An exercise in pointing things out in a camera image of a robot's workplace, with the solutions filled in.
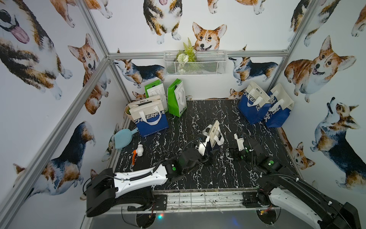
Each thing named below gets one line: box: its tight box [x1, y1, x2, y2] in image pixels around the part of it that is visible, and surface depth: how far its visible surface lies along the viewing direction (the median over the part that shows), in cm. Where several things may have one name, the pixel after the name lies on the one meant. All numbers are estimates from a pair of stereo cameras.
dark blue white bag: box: [202, 119, 225, 156], surface depth 75 cm
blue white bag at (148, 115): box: [127, 95, 170, 137], surface depth 88 cm
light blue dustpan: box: [114, 126, 140, 149], surface depth 100 cm
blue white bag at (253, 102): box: [238, 81, 272, 125], surface depth 100 cm
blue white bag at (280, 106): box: [264, 83, 295, 128], surface depth 98 cm
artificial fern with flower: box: [175, 37, 198, 73], surface depth 84 cm
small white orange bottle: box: [132, 144, 144, 166], surface depth 92 cm
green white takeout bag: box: [144, 79, 169, 113], surface depth 97 cm
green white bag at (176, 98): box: [167, 78, 187, 118], surface depth 99 cm
